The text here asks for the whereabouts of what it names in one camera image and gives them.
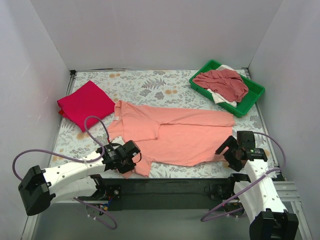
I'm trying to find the salmon pink t-shirt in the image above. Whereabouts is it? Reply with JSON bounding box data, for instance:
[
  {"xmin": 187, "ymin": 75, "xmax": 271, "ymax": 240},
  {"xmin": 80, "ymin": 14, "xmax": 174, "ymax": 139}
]
[{"xmin": 107, "ymin": 100, "xmax": 235, "ymax": 178}]

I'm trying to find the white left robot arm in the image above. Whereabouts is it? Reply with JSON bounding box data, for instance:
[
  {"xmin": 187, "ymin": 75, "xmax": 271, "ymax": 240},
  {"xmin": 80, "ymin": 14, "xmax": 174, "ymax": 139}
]
[{"xmin": 18, "ymin": 140, "xmax": 142, "ymax": 216}]

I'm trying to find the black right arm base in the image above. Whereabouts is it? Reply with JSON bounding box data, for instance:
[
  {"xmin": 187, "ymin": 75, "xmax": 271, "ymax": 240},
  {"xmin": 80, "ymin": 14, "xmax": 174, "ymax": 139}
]
[{"xmin": 203, "ymin": 173, "xmax": 251, "ymax": 218}]

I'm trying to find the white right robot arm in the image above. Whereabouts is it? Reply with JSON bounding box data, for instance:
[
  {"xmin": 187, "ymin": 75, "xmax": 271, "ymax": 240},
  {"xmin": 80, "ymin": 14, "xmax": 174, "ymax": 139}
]
[{"xmin": 215, "ymin": 130, "xmax": 299, "ymax": 240}]

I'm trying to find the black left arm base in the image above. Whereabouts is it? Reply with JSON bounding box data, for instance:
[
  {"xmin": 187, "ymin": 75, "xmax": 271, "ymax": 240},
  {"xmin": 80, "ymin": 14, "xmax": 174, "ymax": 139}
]
[{"xmin": 84, "ymin": 174, "xmax": 122, "ymax": 212}]

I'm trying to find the white garment in tray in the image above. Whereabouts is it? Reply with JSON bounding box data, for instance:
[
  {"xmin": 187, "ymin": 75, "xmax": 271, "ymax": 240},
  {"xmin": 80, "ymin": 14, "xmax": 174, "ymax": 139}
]
[{"xmin": 207, "ymin": 64, "xmax": 237, "ymax": 108}]

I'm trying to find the green plastic tray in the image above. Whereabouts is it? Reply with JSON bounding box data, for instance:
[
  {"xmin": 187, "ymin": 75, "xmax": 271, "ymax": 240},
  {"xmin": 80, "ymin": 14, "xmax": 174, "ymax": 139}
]
[{"xmin": 189, "ymin": 59, "xmax": 265, "ymax": 118}]

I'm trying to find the dusty rose t-shirt in tray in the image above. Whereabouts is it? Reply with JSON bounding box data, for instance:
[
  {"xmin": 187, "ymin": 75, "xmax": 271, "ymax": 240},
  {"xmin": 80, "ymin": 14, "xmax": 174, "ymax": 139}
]
[{"xmin": 192, "ymin": 69, "xmax": 249, "ymax": 103}]

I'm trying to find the folded crimson red t-shirt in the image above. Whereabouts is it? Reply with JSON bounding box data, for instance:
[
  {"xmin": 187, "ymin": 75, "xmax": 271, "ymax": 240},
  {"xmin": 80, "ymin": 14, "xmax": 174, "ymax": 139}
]
[{"xmin": 57, "ymin": 80, "xmax": 115, "ymax": 132}]

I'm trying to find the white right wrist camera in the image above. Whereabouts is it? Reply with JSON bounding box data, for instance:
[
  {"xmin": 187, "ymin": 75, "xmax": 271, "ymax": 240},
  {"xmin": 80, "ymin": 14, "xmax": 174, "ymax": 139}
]
[{"xmin": 110, "ymin": 136, "xmax": 125, "ymax": 146}]

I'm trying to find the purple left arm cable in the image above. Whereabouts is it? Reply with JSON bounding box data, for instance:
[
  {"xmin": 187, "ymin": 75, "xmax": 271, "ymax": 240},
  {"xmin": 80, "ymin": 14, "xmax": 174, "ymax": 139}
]
[{"xmin": 11, "ymin": 115, "xmax": 118, "ymax": 230}]

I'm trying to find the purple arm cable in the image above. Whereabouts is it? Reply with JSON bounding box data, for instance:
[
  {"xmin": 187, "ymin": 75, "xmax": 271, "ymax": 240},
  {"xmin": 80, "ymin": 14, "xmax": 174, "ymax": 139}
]
[
  {"xmin": 11, "ymin": 115, "xmax": 118, "ymax": 230},
  {"xmin": 199, "ymin": 131, "xmax": 287, "ymax": 223}
]

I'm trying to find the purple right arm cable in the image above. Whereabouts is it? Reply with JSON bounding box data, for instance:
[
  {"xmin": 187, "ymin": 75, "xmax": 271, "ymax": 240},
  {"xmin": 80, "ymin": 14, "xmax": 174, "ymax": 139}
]
[{"xmin": 199, "ymin": 131, "xmax": 287, "ymax": 223}]

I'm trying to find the aluminium front frame rail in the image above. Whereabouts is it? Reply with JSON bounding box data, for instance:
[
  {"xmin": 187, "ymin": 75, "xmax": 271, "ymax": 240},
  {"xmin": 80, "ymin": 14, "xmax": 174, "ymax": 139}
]
[{"xmin": 20, "ymin": 181, "xmax": 313, "ymax": 240}]

